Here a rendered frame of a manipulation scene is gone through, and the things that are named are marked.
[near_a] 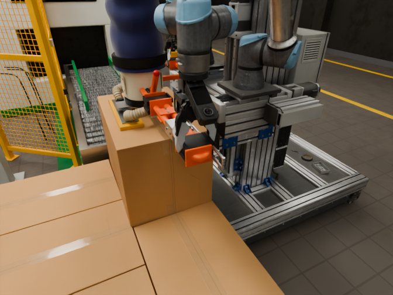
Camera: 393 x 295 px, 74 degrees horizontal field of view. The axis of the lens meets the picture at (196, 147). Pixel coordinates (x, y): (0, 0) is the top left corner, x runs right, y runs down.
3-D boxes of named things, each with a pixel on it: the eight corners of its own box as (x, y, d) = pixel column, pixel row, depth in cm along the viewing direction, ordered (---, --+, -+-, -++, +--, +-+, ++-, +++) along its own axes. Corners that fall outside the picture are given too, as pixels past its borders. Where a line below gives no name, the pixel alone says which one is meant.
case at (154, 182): (109, 158, 162) (96, 96, 141) (171, 144, 176) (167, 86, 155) (130, 227, 115) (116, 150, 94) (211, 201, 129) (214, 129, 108)
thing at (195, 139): (175, 151, 74) (174, 136, 72) (199, 146, 77) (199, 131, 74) (186, 167, 68) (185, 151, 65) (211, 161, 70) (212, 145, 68)
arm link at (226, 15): (204, 3, 70) (179, 4, 62) (242, 4, 65) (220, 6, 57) (203, 35, 74) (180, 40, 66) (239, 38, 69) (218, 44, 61)
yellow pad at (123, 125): (109, 102, 133) (107, 93, 131) (128, 99, 137) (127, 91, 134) (120, 131, 107) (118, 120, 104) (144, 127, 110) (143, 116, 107)
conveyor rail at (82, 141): (66, 79, 348) (62, 64, 338) (71, 78, 350) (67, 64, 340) (85, 175, 170) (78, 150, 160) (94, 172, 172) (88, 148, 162)
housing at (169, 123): (164, 132, 85) (163, 119, 82) (183, 128, 87) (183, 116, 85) (171, 142, 79) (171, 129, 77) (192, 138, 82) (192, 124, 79)
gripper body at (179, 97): (199, 108, 74) (199, 65, 68) (212, 120, 67) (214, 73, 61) (173, 112, 71) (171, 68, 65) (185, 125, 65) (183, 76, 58)
